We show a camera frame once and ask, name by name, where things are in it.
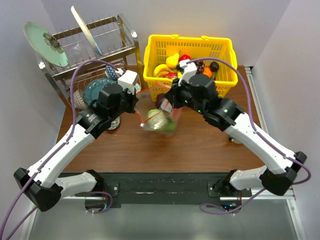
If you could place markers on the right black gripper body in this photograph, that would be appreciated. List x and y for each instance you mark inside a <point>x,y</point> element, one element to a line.
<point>181,97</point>

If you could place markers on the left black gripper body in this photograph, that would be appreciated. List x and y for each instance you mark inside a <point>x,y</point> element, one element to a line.
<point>127,104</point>

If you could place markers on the dark purple grapes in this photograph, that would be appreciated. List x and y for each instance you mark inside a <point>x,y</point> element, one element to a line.
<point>200,67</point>

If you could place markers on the clear orange zip bag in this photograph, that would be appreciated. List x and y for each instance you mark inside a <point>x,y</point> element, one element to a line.
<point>146,102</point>

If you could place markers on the green cabbage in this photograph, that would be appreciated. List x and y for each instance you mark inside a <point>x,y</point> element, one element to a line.
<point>156,120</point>

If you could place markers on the small green lime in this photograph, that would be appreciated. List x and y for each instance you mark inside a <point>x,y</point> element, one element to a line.
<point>171,126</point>

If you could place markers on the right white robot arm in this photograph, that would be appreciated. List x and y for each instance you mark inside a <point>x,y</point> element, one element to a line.
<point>281,165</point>

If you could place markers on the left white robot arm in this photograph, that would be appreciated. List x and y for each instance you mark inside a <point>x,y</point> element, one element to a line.
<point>42,183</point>

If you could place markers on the teal scalloped plate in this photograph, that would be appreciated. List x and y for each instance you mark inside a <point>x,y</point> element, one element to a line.
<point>91,91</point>

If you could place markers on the orange fruit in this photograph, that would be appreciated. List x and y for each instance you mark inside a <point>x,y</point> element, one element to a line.
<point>207,72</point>

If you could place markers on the blue zigzag patterned cup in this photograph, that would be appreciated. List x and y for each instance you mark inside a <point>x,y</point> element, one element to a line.
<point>111,73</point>

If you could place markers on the black white leaf bowl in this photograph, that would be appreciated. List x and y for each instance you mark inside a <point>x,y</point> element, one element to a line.
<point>114,124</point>

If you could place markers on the dark avocado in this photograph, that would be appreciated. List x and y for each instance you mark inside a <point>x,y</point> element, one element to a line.
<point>214,66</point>

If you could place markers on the patterned cup on rack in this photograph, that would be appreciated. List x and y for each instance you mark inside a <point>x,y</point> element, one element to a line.
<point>78,99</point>

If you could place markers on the red dragon fruit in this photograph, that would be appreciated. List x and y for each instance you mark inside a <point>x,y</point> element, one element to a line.
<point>171,75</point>

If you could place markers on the red bell pepper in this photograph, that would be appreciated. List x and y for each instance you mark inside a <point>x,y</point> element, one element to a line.
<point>184,57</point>

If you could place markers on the yellow pear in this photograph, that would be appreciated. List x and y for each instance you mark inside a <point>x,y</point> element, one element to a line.
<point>173,60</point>

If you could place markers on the yellow banana bunch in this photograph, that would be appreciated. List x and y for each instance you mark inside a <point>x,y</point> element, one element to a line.
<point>161,70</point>

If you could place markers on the steel two-tier dish rack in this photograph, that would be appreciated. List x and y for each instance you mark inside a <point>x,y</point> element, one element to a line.
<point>117,40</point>

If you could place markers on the cream and blue plate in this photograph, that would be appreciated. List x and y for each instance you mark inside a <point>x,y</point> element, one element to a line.
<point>86,31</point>

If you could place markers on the cream mug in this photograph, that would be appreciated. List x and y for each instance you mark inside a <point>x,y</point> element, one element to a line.
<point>234,140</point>

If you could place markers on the yellow plastic basket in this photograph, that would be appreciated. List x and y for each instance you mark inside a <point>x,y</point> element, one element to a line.
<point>161,46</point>

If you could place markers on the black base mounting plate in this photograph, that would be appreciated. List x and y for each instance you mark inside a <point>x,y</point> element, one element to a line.
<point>158,188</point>

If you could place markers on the mint green floral plate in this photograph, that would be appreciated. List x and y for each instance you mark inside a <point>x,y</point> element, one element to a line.
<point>45,44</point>

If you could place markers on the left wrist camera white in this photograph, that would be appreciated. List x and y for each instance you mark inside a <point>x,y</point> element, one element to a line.
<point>128,81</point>

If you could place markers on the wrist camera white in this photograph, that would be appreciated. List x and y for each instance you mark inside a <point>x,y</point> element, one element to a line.
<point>128,81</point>
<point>188,70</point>

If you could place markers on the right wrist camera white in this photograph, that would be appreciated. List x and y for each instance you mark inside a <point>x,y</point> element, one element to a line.
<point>188,70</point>

